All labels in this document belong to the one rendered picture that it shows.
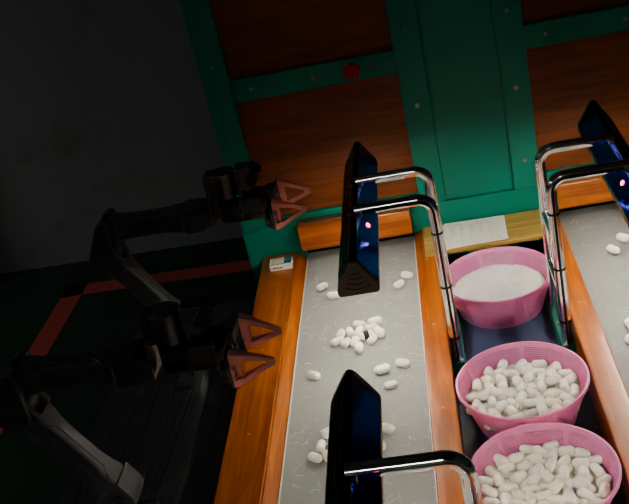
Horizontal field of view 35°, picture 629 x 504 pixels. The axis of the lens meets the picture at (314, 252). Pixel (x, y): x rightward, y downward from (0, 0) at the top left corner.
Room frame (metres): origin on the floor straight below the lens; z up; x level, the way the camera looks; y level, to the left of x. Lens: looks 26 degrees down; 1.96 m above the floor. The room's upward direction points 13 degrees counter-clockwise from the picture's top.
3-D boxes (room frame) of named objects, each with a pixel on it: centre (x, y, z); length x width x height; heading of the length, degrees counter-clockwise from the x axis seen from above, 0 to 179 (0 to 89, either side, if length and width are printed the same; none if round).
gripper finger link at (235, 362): (1.45, 0.15, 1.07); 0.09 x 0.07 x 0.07; 79
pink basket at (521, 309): (2.06, -0.42, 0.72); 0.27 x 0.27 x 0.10
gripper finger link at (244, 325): (1.51, 0.14, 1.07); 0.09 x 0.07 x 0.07; 79
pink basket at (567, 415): (1.63, -0.35, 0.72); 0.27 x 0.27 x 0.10
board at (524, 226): (2.28, -0.45, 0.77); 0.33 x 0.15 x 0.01; 81
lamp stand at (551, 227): (1.86, -0.59, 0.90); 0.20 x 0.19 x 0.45; 171
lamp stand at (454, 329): (1.92, -0.19, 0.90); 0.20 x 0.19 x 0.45; 171
